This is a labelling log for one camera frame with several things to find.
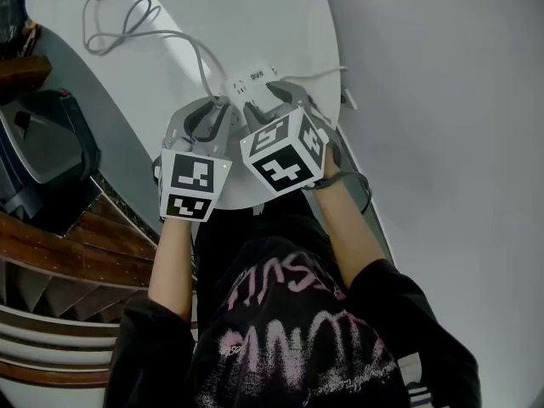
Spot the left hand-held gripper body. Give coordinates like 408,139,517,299
152,138,234,224

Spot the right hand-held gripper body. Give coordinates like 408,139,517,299
239,99,343,195

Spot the white power strip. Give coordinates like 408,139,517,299
216,60,284,129

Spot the grey cord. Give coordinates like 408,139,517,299
80,0,222,101

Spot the person's left forearm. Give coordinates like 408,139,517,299
147,217,199,323

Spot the person's right forearm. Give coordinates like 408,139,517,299
312,142,399,291

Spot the black and grey machine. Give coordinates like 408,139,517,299
0,89,103,234

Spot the person's black printed shirt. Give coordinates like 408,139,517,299
104,193,484,408

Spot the plastic-wrapped pallet load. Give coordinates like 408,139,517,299
0,0,27,55

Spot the white cable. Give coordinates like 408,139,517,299
275,65,349,82

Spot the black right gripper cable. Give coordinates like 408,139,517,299
303,170,373,217

